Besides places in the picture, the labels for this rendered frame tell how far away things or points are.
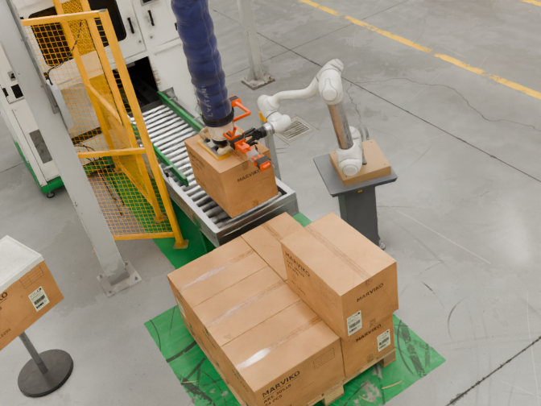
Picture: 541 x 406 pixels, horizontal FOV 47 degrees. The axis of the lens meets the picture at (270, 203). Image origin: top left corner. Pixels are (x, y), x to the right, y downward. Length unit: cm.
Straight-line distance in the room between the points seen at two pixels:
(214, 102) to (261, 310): 142
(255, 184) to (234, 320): 103
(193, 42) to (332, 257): 160
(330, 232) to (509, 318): 147
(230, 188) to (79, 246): 197
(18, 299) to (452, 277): 300
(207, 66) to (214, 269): 136
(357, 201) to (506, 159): 179
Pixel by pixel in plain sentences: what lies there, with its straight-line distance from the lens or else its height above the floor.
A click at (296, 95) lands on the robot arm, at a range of 421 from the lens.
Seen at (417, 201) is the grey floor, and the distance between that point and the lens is 543.
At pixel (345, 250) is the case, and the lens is 363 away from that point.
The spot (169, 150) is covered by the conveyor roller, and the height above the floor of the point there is 54.
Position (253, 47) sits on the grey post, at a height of 46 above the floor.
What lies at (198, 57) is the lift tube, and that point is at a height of 180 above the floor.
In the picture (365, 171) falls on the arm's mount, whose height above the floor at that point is 81.
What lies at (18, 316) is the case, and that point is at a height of 75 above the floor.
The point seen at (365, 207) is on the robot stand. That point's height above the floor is 44.
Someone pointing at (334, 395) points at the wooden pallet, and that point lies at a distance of 408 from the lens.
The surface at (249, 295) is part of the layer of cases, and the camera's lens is 404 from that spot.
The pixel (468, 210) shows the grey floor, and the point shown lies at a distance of 535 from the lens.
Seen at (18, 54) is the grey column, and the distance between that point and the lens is 424.
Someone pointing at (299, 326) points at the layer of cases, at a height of 54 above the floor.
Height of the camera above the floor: 343
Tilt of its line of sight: 38 degrees down
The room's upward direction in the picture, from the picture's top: 12 degrees counter-clockwise
